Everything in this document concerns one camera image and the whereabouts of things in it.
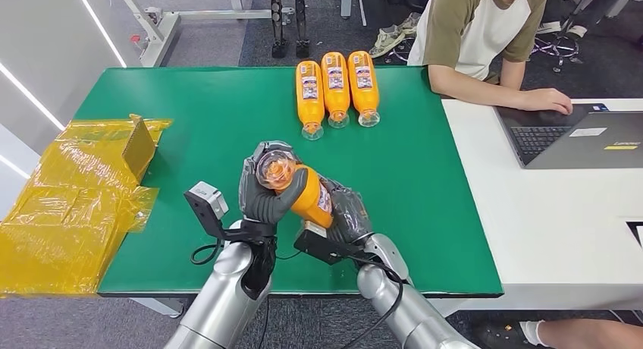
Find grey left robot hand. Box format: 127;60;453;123
238;140;309;226

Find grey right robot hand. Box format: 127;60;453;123
321;178;376;245

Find orange detergent bottle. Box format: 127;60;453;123
347;50;381;128
295;60;326;142
320;51;352;130
255;149;336;230

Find green table mat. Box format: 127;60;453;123
74;66;505;298

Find beige sneaker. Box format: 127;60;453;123
369;26;406;60
397;12;423;36

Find black robot leg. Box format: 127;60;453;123
259;0;290;60
290;0;312;60

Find yellow plastic wrapped box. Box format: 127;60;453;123
0;114;174;297

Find white table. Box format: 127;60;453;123
429;97;643;319

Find person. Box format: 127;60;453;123
406;0;575;117

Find person's right hand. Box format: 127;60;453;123
519;87;574;116

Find grey laptop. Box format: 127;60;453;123
494;102;643;170

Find chrome chair base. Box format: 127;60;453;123
531;30;585;74

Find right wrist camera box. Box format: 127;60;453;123
293;219;364;266

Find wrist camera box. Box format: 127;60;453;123
293;219;364;266
183;181;242;241

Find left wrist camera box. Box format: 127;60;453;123
183;181;242;241

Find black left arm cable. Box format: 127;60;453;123
190;238;225;267

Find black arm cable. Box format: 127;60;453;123
190;238;225;267
340;255;405;349

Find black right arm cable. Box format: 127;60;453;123
340;255;405;349

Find white desk frame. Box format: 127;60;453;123
115;0;355;69

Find black table cable port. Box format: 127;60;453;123
626;220;643;249

